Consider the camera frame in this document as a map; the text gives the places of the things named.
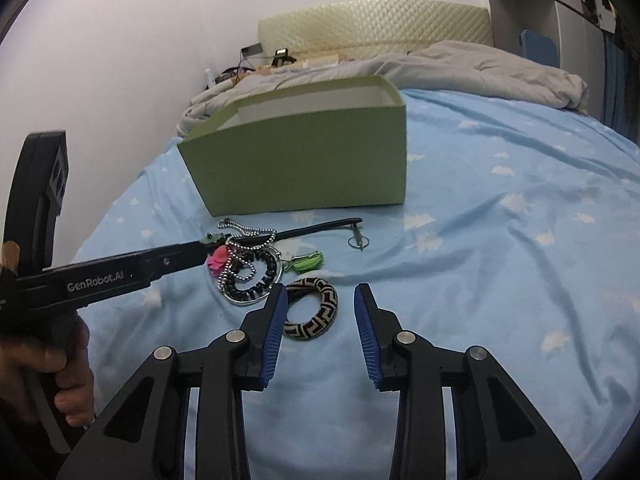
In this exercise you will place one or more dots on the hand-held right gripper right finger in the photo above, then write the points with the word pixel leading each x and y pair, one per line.
pixel 367 335

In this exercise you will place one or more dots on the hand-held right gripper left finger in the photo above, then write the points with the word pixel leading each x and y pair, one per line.
pixel 272 332

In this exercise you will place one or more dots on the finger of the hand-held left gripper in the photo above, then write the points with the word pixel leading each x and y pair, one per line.
pixel 175 260

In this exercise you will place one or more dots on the pink flower hair clip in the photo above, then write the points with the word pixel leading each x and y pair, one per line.
pixel 217 259

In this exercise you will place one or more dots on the silver metal bangle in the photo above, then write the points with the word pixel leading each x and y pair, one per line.
pixel 235 301

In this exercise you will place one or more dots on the black beige patterned bangle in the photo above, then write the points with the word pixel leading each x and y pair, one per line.
pixel 325 310

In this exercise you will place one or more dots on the green hair clip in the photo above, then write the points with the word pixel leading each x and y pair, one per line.
pixel 307 260

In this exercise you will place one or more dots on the green cardboard box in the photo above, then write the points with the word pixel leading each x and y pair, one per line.
pixel 300 160

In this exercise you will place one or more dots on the person's left hand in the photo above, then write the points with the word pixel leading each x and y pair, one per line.
pixel 75 380

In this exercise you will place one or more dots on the light blue printed bed sheet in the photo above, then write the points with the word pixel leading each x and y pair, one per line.
pixel 500 260

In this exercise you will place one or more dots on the small white bottle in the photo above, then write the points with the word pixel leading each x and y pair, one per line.
pixel 208 81

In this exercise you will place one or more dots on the small black device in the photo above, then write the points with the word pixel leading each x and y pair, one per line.
pixel 283 57

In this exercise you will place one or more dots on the grey blanket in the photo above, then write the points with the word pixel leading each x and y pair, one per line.
pixel 475 70

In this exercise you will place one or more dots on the cream quilted headboard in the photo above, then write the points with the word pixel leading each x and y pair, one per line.
pixel 375 22

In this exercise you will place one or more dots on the blue chair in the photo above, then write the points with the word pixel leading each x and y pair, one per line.
pixel 540 47

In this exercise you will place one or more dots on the white wardrobe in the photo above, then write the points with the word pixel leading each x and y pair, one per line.
pixel 540 0

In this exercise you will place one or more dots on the grey wall socket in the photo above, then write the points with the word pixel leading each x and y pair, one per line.
pixel 251 48

